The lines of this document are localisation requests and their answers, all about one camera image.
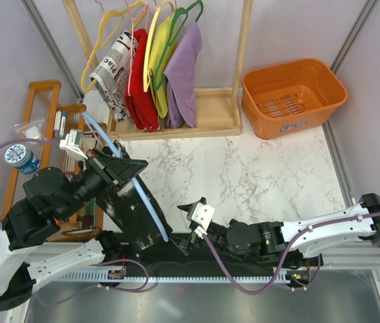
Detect clear plastic bag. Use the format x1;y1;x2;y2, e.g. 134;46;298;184
13;119;46;142

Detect light blue hanger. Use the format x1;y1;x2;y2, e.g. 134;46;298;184
82;112;169;242

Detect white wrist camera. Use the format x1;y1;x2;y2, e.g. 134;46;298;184
59;129;88;161
187;203;215;238

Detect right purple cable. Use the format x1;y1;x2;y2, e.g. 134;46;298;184
203;209;380;295

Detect orange wooden shelf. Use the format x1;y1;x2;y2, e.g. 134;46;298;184
0;80;103;242

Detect white marker pens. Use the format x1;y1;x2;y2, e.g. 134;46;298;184
54;110;67;139

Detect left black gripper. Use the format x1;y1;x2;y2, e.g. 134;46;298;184
59;147;150;219

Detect newspaper print garment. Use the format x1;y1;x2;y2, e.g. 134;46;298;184
90;30;137;122

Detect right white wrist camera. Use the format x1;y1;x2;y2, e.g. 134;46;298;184
187;203;215;238

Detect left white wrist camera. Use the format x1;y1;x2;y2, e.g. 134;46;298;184
59;129;88;161

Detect yellow-green garment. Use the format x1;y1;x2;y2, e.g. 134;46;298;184
148;17;177;118

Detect pink hanger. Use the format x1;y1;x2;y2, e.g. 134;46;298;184
125;1;149;96

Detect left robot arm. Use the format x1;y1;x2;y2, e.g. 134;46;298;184
0;149;148;312

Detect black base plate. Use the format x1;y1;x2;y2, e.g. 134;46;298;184
102;230;323;280

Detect black white-stained trousers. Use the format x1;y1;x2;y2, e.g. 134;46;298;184
93;147;172;251

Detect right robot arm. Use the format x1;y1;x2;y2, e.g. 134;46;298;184
170;193;380;268

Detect orange plastic basket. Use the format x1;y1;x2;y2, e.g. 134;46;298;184
242;59;348;140

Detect purple garment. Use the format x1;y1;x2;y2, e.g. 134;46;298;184
164;22;202;128

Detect white cable duct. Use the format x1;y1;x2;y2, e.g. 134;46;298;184
52;266;272;284

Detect blue white round tin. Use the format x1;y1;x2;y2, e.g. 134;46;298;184
4;143;40;175

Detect red garment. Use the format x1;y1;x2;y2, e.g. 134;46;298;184
125;28;160;133

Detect wooden clothes rack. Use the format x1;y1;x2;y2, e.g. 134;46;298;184
63;1;253;140

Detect aluminium frame rail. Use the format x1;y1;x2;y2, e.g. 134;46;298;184
322;244;380;270

